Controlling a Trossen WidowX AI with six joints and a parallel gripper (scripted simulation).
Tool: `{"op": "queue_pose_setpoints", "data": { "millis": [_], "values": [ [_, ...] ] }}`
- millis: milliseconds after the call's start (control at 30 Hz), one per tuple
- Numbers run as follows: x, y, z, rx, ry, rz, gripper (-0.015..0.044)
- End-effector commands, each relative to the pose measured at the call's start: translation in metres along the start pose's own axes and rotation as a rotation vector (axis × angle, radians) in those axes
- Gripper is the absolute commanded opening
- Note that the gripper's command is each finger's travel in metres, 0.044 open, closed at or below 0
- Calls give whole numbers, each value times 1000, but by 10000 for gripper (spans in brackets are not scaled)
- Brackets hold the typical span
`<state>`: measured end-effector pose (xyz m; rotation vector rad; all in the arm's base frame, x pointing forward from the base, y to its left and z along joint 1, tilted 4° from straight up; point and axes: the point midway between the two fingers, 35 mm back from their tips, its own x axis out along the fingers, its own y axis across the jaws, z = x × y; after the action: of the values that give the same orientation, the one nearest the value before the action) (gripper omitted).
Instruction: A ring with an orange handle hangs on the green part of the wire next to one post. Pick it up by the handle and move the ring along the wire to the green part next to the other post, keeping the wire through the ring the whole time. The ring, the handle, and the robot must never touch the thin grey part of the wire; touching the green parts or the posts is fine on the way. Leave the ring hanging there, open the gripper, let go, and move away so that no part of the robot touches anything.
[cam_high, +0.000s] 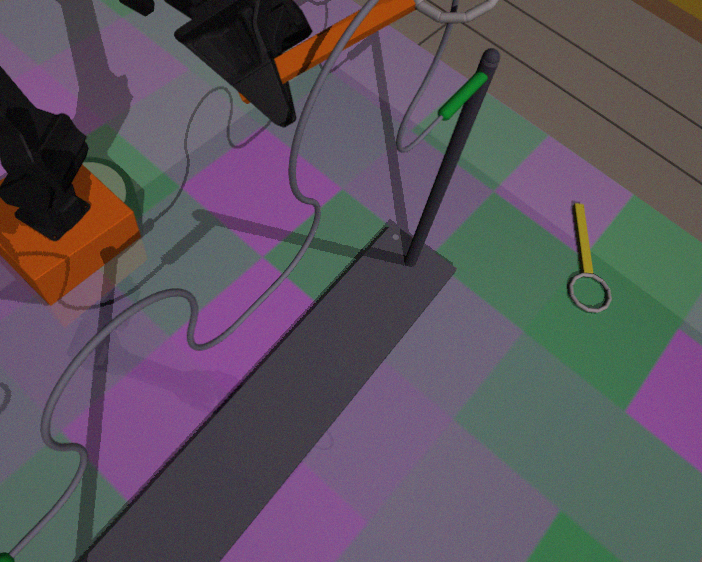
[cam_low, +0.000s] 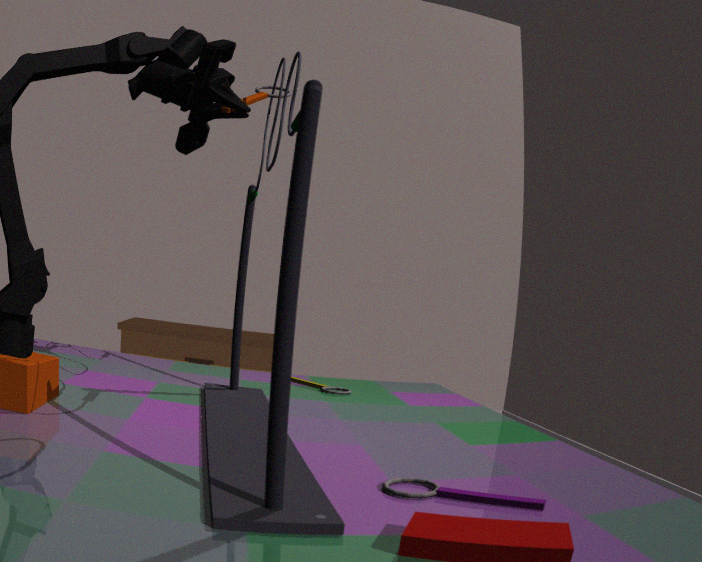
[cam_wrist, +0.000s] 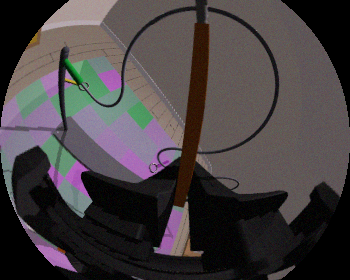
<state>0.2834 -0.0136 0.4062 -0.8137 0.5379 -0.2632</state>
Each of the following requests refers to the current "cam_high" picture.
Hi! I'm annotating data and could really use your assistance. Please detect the grey hoop with orange handle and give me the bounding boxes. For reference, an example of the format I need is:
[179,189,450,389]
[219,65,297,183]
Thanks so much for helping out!
[275,0,499,84]

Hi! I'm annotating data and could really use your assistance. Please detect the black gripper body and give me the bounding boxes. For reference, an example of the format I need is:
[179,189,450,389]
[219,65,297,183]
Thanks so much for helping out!
[119,0,312,53]

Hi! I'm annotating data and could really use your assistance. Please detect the grey ring with yellow handle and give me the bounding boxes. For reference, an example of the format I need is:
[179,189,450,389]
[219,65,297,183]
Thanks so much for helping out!
[569,204,612,313]

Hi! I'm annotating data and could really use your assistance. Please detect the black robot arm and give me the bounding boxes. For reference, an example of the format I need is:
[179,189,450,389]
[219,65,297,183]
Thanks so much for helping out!
[0,66,91,241]

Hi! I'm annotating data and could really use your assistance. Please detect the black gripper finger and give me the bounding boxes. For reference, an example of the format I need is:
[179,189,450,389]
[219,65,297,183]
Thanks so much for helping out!
[174,0,292,126]
[266,5,296,128]

